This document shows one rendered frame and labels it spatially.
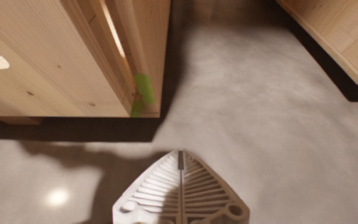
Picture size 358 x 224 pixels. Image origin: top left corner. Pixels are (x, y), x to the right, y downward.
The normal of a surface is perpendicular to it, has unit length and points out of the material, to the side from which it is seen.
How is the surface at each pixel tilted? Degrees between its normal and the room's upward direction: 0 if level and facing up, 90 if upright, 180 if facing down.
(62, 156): 0
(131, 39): 90
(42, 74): 90
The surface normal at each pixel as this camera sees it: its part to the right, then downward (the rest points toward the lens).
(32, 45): 0.00, 0.85
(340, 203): 0.00, -0.52
